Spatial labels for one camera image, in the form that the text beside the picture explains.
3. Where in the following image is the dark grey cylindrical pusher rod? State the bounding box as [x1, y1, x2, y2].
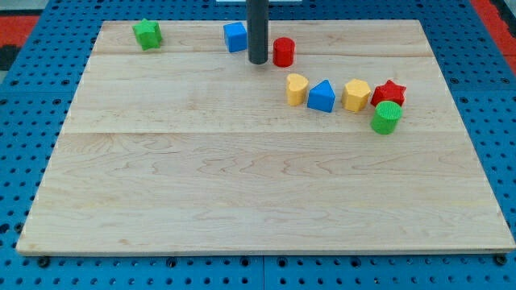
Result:
[246, 0, 268, 64]

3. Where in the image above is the red cylinder block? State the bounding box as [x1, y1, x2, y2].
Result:
[273, 37, 295, 68]

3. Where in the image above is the blue cube block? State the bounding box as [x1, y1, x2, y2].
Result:
[223, 22, 248, 52]

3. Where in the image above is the yellow heart block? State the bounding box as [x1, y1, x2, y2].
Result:
[285, 73, 309, 106]

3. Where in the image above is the blue triangular prism block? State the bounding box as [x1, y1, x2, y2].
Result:
[307, 80, 335, 113]

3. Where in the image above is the green star block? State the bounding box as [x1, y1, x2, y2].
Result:
[132, 19, 162, 51]

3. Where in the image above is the yellow hexagon block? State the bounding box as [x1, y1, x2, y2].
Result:
[341, 79, 371, 112]

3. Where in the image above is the red star block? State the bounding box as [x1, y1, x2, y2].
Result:
[370, 80, 406, 106]

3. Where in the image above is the light wooden board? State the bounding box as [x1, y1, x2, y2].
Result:
[16, 20, 515, 256]

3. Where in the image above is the green cylinder block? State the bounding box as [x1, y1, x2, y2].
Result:
[370, 101, 403, 135]

